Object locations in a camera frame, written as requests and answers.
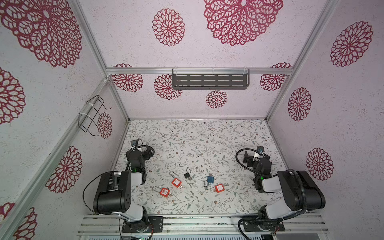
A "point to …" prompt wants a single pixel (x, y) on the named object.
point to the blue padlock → (210, 178)
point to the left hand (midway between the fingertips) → (139, 149)
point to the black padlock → (187, 175)
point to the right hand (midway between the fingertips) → (255, 150)
